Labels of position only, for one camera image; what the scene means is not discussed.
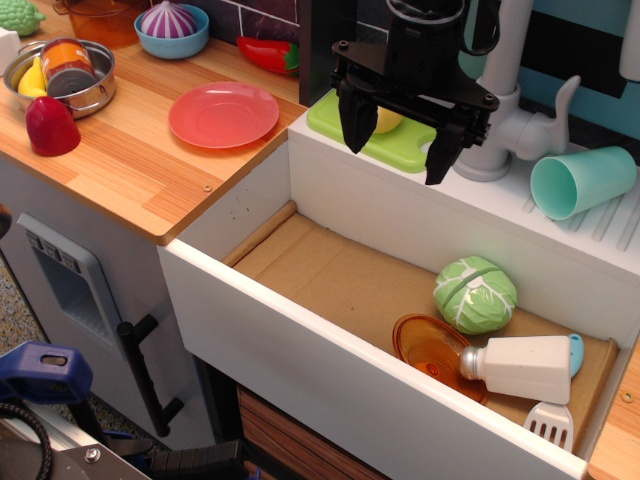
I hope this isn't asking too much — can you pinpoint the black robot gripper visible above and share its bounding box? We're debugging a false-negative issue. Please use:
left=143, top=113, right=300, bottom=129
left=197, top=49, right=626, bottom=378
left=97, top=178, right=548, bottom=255
left=331, top=1, right=500, bottom=185

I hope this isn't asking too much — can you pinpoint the yellow toy potato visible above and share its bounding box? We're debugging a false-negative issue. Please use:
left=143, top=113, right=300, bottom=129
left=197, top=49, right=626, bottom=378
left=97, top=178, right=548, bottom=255
left=374, top=107, right=404, bottom=135

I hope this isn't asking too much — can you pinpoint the pink plastic plate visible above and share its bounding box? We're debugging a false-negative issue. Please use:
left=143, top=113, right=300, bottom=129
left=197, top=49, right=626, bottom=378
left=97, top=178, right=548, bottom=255
left=168, top=81, right=280, bottom=149

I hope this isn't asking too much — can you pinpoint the green plastic cutting board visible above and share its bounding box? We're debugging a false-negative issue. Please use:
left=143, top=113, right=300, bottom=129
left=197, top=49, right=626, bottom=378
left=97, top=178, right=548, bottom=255
left=307, top=90, right=436, bottom=173

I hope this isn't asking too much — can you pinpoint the red toy chili pepper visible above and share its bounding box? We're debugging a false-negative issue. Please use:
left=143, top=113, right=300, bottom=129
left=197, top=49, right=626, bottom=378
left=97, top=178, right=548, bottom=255
left=236, top=37, right=300, bottom=76

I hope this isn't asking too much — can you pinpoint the grey toy faucet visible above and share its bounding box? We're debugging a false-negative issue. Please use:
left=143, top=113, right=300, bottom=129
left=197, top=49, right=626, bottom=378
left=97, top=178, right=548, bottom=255
left=453, top=0, right=581, bottom=182

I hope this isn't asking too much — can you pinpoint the teal plastic cup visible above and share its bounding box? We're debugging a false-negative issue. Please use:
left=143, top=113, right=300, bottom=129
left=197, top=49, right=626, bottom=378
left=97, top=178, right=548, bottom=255
left=530, top=146, right=638, bottom=220

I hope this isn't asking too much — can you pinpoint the green toy cabbage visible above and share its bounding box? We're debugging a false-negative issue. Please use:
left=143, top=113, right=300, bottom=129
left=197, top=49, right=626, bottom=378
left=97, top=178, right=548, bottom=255
left=433, top=256, right=518, bottom=335

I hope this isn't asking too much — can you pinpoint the white toy sink basin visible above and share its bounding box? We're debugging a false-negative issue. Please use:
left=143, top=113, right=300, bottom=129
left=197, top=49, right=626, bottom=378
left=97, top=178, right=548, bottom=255
left=159, top=120, right=639, bottom=479

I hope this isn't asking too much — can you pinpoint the orange transparent lid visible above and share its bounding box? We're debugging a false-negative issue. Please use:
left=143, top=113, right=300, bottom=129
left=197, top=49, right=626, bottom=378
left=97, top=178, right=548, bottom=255
left=392, top=314, right=489, bottom=405

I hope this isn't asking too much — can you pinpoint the blue plastic bowl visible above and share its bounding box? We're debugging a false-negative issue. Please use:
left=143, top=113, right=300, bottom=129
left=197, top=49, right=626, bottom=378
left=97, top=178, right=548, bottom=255
left=134, top=2, right=209, bottom=60

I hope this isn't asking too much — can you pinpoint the purple white toy onion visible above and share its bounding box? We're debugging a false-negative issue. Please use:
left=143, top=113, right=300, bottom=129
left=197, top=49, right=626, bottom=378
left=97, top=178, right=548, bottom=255
left=140, top=1, right=197, bottom=39

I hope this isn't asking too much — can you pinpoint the white salt shaker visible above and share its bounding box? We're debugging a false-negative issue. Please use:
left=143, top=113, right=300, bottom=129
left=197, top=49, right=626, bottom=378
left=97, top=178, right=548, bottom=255
left=459, top=336, right=571, bottom=405

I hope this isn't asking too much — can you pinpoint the silver metal pot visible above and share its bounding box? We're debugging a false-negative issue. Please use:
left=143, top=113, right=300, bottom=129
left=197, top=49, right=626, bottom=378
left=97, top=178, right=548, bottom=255
left=4, top=37, right=116, bottom=119

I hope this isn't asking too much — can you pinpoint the orange transparent container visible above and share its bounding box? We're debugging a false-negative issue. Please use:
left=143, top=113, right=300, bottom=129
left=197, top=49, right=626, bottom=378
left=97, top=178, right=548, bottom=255
left=53, top=0, right=151, bottom=49

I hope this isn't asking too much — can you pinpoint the white plastic spatula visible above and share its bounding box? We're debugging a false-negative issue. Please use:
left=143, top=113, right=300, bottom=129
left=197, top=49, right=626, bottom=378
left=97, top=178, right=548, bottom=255
left=524, top=402, right=574, bottom=452

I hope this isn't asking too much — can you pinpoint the orange toy can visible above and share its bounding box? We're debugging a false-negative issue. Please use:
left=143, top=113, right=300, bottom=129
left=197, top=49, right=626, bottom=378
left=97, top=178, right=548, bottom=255
left=40, top=37, right=97, bottom=97

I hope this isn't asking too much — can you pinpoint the red toy strawberry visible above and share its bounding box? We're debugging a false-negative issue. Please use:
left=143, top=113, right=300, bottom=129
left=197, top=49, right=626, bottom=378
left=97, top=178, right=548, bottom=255
left=25, top=96, right=81, bottom=157

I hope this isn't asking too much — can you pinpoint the grey toy oven panel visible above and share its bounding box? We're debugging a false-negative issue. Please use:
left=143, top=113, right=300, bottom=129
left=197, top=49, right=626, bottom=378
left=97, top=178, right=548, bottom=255
left=18, top=213, right=125, bottom=360

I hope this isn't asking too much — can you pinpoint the yellow toy banana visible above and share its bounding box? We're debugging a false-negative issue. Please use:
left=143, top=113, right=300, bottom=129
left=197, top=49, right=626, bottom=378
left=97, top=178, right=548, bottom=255
left=17, top=56, right=47, bottom=98

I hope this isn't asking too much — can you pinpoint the green toy artichoke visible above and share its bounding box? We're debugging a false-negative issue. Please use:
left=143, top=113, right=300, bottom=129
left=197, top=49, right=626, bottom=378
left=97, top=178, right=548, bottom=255
left=0, top=0, right=46, bottom=37

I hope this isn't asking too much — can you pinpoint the blue clamp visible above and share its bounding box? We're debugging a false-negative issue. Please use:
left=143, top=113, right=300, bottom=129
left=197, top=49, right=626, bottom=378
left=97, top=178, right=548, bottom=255
left=1, top=341, right=93, bottom=404

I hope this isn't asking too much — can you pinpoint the black cabinet door handle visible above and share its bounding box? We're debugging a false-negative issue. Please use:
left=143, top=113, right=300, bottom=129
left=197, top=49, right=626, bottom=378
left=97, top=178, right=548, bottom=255
left=116, top=314, right=184, bottom=438

